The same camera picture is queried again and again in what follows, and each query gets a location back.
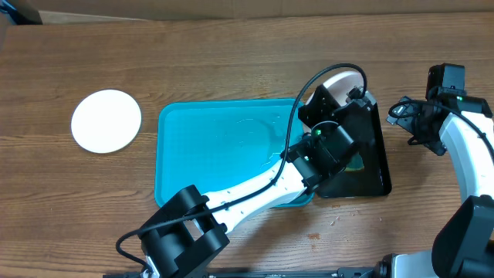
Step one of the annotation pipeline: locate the green yellow sponge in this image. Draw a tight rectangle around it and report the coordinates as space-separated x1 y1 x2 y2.
344 153 364 172

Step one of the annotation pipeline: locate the white plate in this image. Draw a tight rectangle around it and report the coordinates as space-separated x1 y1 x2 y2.
70 89 142 154
322 70 364 111

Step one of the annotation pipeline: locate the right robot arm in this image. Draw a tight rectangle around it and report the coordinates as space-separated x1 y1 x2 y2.
365 63 493 278

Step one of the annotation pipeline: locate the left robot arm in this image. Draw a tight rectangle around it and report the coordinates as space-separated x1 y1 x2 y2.
137 85 376 277

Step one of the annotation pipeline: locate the black rectangular water tray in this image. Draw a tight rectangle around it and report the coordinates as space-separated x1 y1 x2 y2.
310 108 391 198

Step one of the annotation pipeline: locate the teal plastic serving tray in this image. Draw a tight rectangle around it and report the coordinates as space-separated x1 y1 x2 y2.
154 98 304 206

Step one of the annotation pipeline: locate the dark object top left corner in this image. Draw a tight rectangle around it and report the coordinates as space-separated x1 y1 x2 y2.
1 0 42 25

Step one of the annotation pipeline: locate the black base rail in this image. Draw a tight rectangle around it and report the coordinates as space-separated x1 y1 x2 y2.
102 263 391 278

